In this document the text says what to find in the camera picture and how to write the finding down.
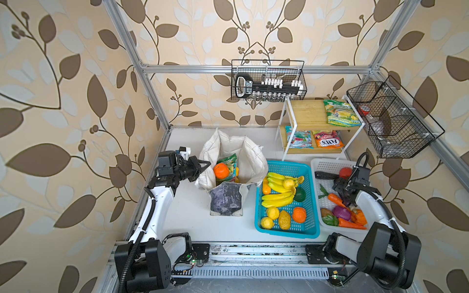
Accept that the yellow corn cob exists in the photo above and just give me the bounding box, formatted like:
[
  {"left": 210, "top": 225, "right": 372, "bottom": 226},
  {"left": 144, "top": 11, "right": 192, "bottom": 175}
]
[{"left": 278, "top": 210, "right": 291, "bottom": 230}]

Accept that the yellow round fruit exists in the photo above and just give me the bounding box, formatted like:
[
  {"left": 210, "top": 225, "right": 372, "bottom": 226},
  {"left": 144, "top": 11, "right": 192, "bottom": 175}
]
[{"left": 261, "top": 217, "right": 274, "bottom": 230}]

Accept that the small orange fruit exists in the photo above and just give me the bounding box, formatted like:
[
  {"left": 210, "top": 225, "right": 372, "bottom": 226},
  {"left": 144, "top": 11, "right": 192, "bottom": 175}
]
[{"left": 262, "top": 178, "right": 271, "bottom": 195}]

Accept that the green avocado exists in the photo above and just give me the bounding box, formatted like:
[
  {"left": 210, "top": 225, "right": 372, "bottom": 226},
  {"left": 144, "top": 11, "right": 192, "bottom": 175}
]
[{"left": 294, "top": 188, "right": 307, "bottom": 203}]

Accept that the orange carrot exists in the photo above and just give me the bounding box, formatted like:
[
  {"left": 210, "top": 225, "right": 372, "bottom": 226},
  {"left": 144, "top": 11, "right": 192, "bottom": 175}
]
[{"left": 338, "top": 218, "right": 366, "bottom": 230}]

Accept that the black wire basket right wall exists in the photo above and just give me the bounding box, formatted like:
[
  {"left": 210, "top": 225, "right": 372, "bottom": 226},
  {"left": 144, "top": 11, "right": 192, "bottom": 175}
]
[{"left": 347, "top": 75, "right": 445, "bottom": 159}]

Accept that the orange persimmon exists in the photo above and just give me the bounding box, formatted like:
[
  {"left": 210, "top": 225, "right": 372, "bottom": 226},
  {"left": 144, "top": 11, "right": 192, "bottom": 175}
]
[{"left": 213, "top": 163, "right": 230, "bottom": 180}]

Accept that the lower banana bunch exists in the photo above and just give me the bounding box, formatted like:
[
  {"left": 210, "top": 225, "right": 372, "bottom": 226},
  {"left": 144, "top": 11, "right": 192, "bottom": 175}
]
[{"left": 261, "top": 192, "right": 294, "bottom": 208}]

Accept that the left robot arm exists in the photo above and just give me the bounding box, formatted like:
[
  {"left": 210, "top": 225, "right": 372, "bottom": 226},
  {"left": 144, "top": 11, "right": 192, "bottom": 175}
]
[{"left": 114, "top": 146, "right": 211, "bottom": 293}]

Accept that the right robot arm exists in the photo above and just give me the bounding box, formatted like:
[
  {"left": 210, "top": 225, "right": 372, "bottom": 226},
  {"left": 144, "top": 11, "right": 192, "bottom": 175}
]
[{"left": 322, "top": 165, "right": 421, "bottom": 290}]

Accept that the red tomato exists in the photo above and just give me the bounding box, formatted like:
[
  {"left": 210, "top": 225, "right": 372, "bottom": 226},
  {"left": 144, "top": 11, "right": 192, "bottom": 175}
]
[{"left": 339, "top": 167, "right": 353, "bottom": 179}]

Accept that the black tool in basket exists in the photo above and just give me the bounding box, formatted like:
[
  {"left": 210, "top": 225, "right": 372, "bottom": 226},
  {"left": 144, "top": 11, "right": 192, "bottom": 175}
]
[{"left": 231, "top": 73, "right": 307, "bottom": 102}]

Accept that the orange tangerine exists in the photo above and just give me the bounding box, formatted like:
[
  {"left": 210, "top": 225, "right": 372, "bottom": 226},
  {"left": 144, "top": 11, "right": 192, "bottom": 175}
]
[{"left": 291, "top": 207, "right": 307, "bottom": 223}]

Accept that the upper banana bunch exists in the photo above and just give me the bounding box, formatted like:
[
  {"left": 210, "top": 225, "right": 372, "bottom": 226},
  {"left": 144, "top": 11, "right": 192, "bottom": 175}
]
[{"left": 267, "top": 172, "right": 305, "bottom": 195}]

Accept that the cream canvas grocery bag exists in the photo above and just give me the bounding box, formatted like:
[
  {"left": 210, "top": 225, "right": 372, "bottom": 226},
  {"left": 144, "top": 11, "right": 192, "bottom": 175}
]
[{"left": 195, "top": 129, "right": 268, "bottom": 217}]

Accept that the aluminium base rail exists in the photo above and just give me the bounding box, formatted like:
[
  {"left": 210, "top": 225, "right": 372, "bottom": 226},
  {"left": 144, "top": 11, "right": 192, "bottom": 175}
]
[{"left": 107, "top": 241, "right": 415, "bottom": 280}]

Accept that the teal plastic basket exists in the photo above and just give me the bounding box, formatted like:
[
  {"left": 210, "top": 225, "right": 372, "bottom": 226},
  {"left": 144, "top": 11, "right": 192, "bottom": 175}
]
[{"left": 255, "top": 161, "right": 320, "bottom": 239}]

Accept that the banana bunch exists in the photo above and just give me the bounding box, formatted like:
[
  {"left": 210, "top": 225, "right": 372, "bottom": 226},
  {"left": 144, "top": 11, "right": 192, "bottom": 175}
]
[
  {"left": 261, "top": 192, "right": 294, "bottom": 208},
  {"left": 267, "top": 172, "right": 305, "bottom": 195}
]

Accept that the black wire basket wall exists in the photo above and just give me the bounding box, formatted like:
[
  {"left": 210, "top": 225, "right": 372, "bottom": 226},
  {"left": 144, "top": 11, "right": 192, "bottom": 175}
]
[
  {"left": 347, "top": 75, "right": 445, "bottom": 159},
  {"left": 231, "top": 59, "right": 307, "bottom": 103}
]

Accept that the plastic bottle red cap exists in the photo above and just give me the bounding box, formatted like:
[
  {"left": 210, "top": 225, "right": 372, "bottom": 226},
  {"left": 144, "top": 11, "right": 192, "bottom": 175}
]
[{"left": 359, "top": 105, "right": 384, "bottom": 135}]

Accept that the black wire basket back wall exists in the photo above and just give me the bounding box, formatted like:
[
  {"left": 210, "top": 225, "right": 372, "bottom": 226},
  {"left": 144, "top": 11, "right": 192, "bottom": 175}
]
[{"left": 231, "top": 59, "right": 307, "bottom": 103}]

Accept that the lower teal snack bag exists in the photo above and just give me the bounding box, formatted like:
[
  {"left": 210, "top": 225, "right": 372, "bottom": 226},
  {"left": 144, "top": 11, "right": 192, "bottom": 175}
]
[{"left": 285, "top": 126, "right": 313, "bottom": 149}]

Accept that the green snack bag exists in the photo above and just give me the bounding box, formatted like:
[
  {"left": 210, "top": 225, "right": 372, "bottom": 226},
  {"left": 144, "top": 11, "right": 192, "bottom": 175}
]
[
  {"left": 323, "top": 100, "right": 361, "bottom": 127},
  {"left": 216, "top": 154, "right": 239, "bottom": 183}
]

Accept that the white plastic basket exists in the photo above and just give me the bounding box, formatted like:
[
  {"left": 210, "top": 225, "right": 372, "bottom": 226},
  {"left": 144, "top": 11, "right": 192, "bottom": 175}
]
[{"left": 311, "top": 158, "right": 371, "bottom": 242}]

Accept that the orange Fox's candy bag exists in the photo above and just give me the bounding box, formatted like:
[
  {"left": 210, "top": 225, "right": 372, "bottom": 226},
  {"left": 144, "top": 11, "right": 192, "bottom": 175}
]
[{"left": 312, "top": 131, "right": 344, "bottom": 149}]

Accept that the yellow lemon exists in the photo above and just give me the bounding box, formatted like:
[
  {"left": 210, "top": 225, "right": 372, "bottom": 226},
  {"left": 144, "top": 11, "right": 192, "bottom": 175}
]
[{"left": 266, "top": 207, "right": 280, "bottom": 220}]

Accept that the white wire shelf rack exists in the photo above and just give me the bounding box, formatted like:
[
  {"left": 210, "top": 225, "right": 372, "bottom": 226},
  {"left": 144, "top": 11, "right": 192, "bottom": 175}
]
[{"left": 274, "top": 98, "right": 365, "bottom": 161}]

